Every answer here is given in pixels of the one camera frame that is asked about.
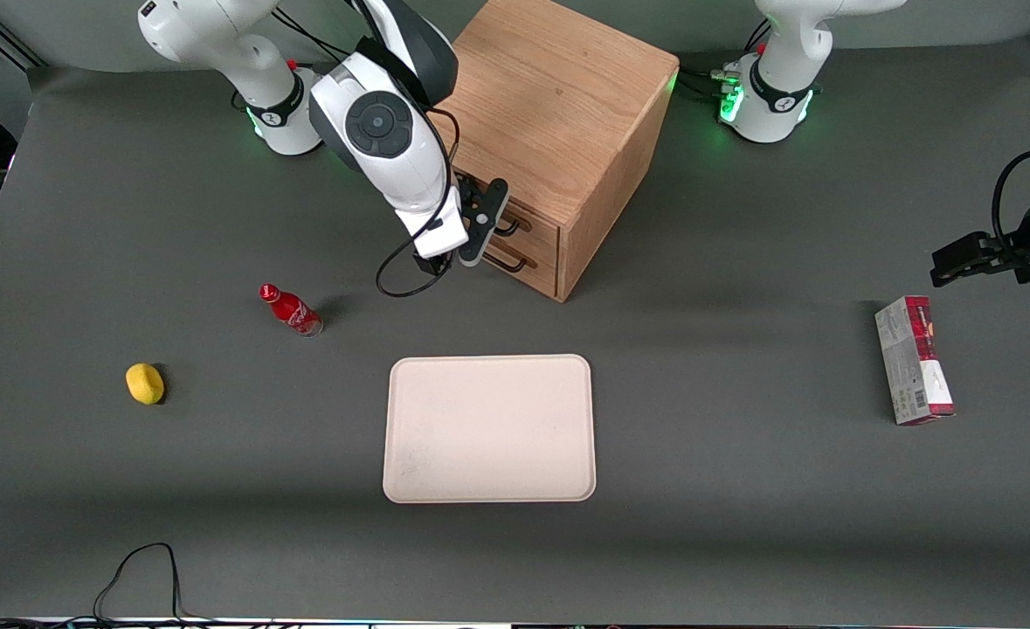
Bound black right arm base cables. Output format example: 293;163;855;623
270;7;345;69

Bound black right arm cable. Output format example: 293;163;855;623
375;105;464;300

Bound black frame rail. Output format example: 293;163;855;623
0;16;45;71

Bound yellow lemon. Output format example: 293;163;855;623
125;363;166;406

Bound black looped table cable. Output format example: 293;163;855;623
93;543;189;624

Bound black arm base cables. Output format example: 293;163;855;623
270;7;345;69
676;17;773;99

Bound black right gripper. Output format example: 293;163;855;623
453;172;522;239

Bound red cola bottle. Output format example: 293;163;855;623
259;283;324;338

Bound oak wooden drawer cabinet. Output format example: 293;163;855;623
432;0;681;304

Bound black left arm base cables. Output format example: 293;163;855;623
676;17;773;99

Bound grey and red carton box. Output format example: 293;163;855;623
874;295;957;426

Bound wooden drawer with black handle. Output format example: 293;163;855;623
499;203;562;263
480;243;562;300

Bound beige rectangular tray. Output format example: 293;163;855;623
383;354;597;504

